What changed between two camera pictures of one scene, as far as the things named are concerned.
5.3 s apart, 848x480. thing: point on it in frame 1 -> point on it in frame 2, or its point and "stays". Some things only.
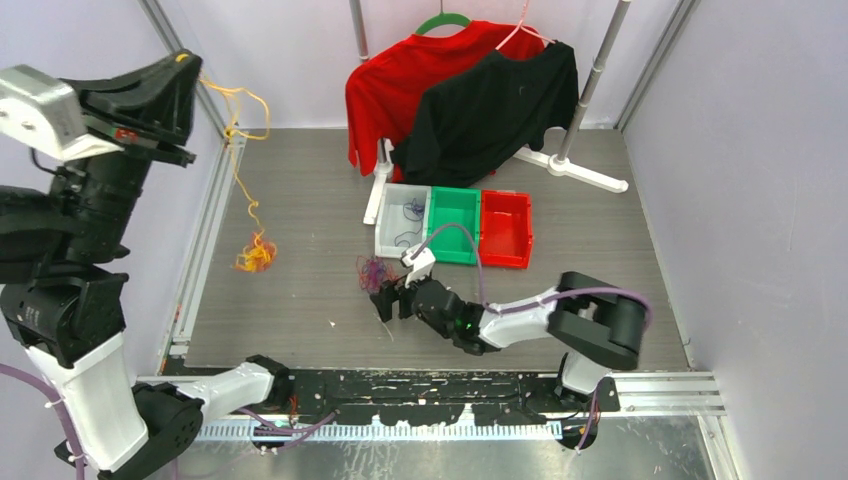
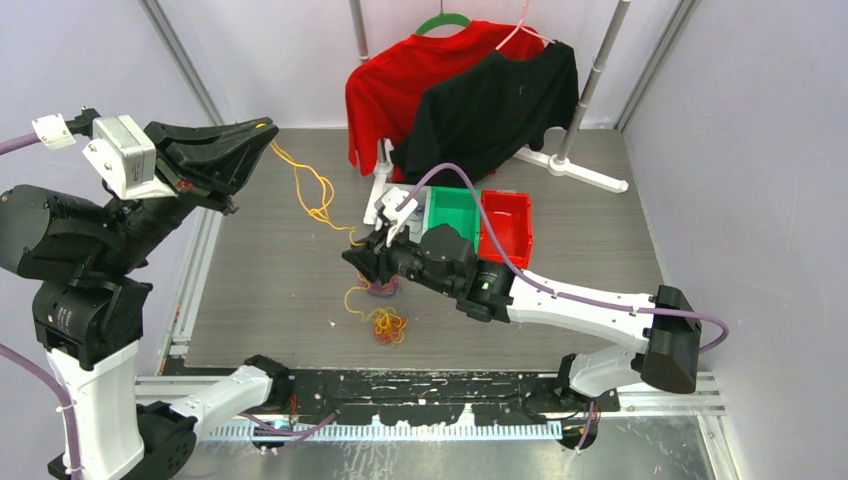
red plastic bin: [506, 229] stays
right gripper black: [388, 294] -> [374, 258]
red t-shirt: [383, 88] stays
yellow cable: [235, 134] -> [267, 132]
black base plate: [445, 398] stays
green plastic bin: [451, 244] stays
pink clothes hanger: [520, 25] stays
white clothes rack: [563, 163] stays
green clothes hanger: [442, 19] stays
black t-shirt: [476, 121] stays
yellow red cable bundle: [258, 257] -> [388, 326]
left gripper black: [158, 98] -> [215, 157]
